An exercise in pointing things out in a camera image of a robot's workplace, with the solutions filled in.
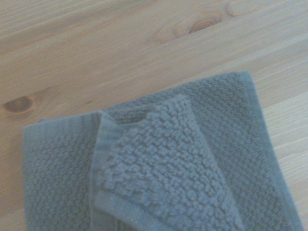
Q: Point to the grey terry towel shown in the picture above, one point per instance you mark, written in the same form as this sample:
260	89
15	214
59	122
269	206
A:
60	180

